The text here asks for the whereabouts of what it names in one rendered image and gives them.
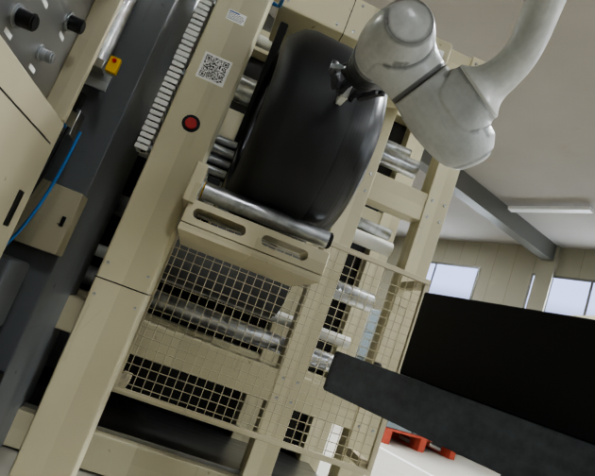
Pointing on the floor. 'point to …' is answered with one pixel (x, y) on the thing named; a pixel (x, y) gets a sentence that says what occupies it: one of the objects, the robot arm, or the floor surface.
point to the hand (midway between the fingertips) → (343, 94)
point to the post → (136, 253)
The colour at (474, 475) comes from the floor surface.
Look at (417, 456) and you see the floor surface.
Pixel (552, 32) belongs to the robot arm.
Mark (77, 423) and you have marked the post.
